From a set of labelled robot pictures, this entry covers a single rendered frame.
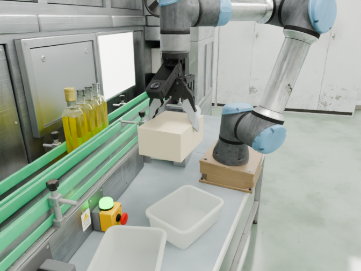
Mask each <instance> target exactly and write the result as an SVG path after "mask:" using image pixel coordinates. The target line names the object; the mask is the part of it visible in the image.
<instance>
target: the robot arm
mask: <svg viewBox="0 0 361 271"><path fill-rule="evenodd" d="M158 6H159V8H160V38H159V41H160V47H161V51H162V52H161V57H162V58H166V59H168V62H163V64H162V65H161V67H160V68H159V70H158V71H157V73H156V74H155V76H154V77H153V79H152V80H151V82H150V83H149V84H148V86H147V88H146V89H145V91H146V93H147V95H148V97H149V98H150V100H149V120H151V119H153V118H155V116H156V114H157V113H158V110H159V108H160V107H161V106H162V105H163V104H164V101H163V99H164V98H165V100H168V99H169V98H172V99H175V101H176V102H177V101H179V99H180V98H183V100H184V101H183V103H182V109H183V110H184V111H185V112H186V113H187V115H188V119H189V120H190V121H191V124H192V127H193V128H194V129H195V130H196V131H197V132H198V131H199V125H200V124H199V116H200V114H201V109H200V107H199V106H197V105H196V103H195V97H194V78H195V75H193V74H189V52H188V51H189V50H190V27H202V26H213V27H217V26H224V25H226V24H227V23H228V22H234V21H255V22H257V23H258V24H269V25H274V26H279V27H283V33H284V35H285V39H284V42H283V44H282V47H281V49H280V52H279V54H278V57H277V60H276V63H275V65H274V67H273V70H272V73H271V75H270V78H269V80H268V83H267V85H266V88H265V91H264V94H263V96H262V99H261V101H260V104H259V106H257V107H255V108H253V106H252V105H250V104H247V103H228V104H226V105H224V106H223V108H222V114H221V123H220V132H219V138H218V141H217V142H216V144H215V146H214V148H213V153H212V157H213V158H214V160H216V161H217V162H219V163H221V164H224V165H228V166H242V165H245V164H246V163H248V161H249V149H248V146H250V147H251V148H253V149H254V150H256V151H259V152H260V153H263V154H269V153H272V152H274V151H275V150H277V149H278V148H279V147H280V146H281V145H282V144H283V142H284V140H285V138H286V128H285V127H284V126H283V124H284V121H285V118H284V116H283V112H284V110H285V107H286V104H287V102H288V100H289V97H290V95H291V92H292V90H293V88H294V85H295V83H296V80H297V78H298V76H299V73H300V71H301V68H302V65H303V64H304V61H305V58H306V56H307V53H308V51H309V49H310V46H311V44H313V43H315V42H317V41H318V40H319V37H320V35H321V34H324V33H327V32H328V31H329V30H330V29H331V28H332V27H333V25H334V23H335V20H336V15H337V6H336V1H335V0H159V4H158ZM192 81H193V90H192ZM189 83H191V86H190V87H189Z"/></svg>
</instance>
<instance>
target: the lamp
mask: <svg viewBox="0 0 361 271"><path fill-rule="evenodd" d="M113 207H114V203H113V199H112V198H110V197H103V198H102V199H101V200H100V201H99V209H100V210H102V211H109V210H111V209H113Z"/></svg>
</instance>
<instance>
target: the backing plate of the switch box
mask: <svg viewBox="0 0 361 271"><path fill-rule="evenodd" d="M46 259H53V258H52V253H51V250H50V244H49V242H48V243H47V244H46V245H45V246H44V247H43V248H42V249H41V250H40V251H39V252H38V253H37V254H36V255H35V256H34V257H33V258H32V259H31V260H30V261H29V262H28V263H27V264H26V265H25V266H24V267H23V268H22V269H21V271H36V270H37V269H39V267H40V266H41V265H42V264H43V263H44V262H45V260H46Z"/></svg>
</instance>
